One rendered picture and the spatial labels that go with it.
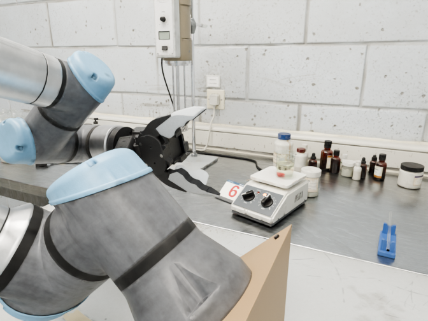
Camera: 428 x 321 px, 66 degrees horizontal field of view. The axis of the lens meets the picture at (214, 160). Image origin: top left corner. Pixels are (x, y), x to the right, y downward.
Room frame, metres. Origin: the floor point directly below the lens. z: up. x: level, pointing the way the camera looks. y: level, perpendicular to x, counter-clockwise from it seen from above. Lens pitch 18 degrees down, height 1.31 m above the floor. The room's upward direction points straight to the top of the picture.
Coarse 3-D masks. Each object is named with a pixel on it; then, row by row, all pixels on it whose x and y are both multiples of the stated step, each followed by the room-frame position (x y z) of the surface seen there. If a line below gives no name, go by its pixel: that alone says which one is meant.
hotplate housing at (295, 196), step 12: (252, 180) 0.87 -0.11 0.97; (240, 192) 0.83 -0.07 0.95; (276, 192) 0.79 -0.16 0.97; (288, 192) 0.79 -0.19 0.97; (300, 192) 0.83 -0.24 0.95; (288, 204) 0.78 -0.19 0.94; (300, 204) 0.85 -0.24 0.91; (252, 216) 0.76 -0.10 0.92; (264, 216) 0.74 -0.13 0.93; (276, 216) 0.74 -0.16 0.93
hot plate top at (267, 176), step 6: (270, 168) 0.93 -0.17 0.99; (258, 174) 0.88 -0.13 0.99; (264, 174) 0.88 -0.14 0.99; (270, 174) 0.88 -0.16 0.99; (294, 174) 0.88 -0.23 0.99; (300, 174) 0.88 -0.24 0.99; (258, 180) 0.84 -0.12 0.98; (264, 180) 0.83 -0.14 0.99; (270, 180) 0.83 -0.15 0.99; (276, 180) 0.83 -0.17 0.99; (282, 180) 0.83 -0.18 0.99; (288, 180) 0.83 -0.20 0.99; (294, 180) 0.83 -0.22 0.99; (300, 180) 0.84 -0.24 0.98; (276, 186) 0.81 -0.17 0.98; (282, 186) 0.79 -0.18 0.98; (288, 186) 0.79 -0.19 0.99
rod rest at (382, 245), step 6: (384, 222) 0.69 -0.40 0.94; (384, 228) 0.69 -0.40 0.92; (384, 234) 0.68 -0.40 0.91; (390, 234) 0.68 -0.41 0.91; (384, 240) 0.61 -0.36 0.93; (390, 240) 0.65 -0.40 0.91; (378, 246) 0.63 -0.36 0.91; (384, 246) 0.61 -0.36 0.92; (390, 246) 0.61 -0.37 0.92; (378, 252) 0.61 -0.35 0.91; (384, 252) 0.61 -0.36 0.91; (390, 252) 0.61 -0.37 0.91
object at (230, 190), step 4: (228, 184) 0.94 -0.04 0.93; (232, 184) 0.93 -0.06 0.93; (224, 188) 0.93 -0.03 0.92; (228, 188) 0.93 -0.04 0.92; (232, 188) 0.92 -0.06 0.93; (236, 188) 0.91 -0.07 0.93; (240, 188) 0.91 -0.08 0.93; (220, 192) 0.93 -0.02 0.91; (224, 192) 0.92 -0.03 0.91; (228, 192) 0.91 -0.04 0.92; (232, 192) 0.91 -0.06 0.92; (236, 192) 0.90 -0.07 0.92; (228, 196) 0.90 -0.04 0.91; (232, 196) 0.90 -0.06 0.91; (236, 196) 0.89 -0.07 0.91
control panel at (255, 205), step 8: (256, 192) 0.82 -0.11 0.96; (264, 192) 0.81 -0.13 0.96; (272, 192) 0.80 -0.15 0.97; (240, 200) 0.81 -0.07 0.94; (256, 200) 0.79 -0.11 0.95; (280, 200) 0.77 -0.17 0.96; (248, 208) 0.77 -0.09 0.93; (256, 208) 0.77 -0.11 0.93; (264, 208) 0.76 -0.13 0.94; (272, 208) 0.75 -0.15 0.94
